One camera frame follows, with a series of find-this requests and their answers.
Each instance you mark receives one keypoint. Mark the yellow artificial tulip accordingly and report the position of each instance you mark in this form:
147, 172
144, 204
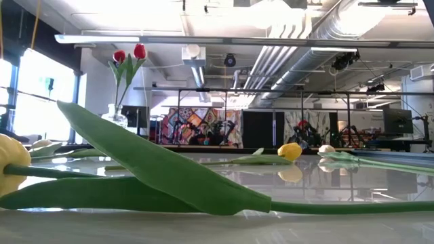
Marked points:
162, 169
290, 151

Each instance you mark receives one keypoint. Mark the bright red artificial tulip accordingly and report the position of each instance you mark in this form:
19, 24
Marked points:
139, 51
119, 56

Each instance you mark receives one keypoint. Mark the black monitor on arm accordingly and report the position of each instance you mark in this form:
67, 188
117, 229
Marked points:
397, 121

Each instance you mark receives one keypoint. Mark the clear glass vase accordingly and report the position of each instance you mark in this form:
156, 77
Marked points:
115, 118

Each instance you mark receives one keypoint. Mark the colourful patterned quilt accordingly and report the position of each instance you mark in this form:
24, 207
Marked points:
190, 118

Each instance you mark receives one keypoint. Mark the black partition panel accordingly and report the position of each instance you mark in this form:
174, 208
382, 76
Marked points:
262, 130

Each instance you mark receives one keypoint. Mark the black ceiling speaker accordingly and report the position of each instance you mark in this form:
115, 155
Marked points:
230, 60

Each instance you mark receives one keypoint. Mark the white ceiling box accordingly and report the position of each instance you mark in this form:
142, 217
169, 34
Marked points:
193, 57

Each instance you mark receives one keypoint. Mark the white ceiling pipes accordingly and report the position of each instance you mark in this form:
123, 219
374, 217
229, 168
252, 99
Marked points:
271, 61

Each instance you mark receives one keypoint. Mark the black desk monitor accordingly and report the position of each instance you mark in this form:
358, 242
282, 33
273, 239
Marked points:
135, 117

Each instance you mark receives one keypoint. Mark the grey overhead light bar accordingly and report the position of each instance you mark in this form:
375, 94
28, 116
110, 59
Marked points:
237, 41

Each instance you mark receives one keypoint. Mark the white leaf-print curtain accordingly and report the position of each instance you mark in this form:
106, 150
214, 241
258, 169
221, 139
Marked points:
318, 120

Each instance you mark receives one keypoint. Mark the black tripod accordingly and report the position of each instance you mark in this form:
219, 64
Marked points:
426, 135

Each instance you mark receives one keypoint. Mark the black table frame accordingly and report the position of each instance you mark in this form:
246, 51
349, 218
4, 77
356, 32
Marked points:
220, 150

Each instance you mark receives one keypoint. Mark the black metal rack frame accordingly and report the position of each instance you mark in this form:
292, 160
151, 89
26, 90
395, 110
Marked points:
271, 91

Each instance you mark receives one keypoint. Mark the silver spiral air duct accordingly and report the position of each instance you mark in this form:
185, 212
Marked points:
339, 23

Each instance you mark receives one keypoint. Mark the black ceiling bracket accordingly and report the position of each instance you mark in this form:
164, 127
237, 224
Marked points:
386, 4

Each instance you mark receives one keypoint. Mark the white wall vent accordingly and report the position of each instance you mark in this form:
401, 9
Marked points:
417, 72

